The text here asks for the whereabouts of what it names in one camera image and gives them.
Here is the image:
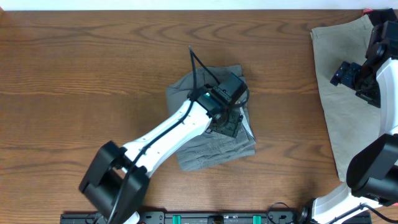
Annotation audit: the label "grey shorts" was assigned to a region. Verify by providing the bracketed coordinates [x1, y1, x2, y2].
[166, 72, 256, 171]

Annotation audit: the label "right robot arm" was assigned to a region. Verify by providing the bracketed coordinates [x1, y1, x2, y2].
[298, 18, 397, 223]

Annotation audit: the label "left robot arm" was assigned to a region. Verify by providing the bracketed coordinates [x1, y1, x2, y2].
[79, 85, 247, 223]

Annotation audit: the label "beige khaki shorts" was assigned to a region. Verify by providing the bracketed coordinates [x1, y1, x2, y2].
[311, 16, 397, 182]

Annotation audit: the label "pink red garment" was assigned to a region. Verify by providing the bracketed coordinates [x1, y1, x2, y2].
[363, 9, 373, 15]

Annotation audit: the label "left black camera cable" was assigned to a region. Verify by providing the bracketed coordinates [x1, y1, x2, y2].
[105, 45, 249, 224]

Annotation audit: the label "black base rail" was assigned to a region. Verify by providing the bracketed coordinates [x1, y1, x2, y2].
[60, 210, 373, 224]

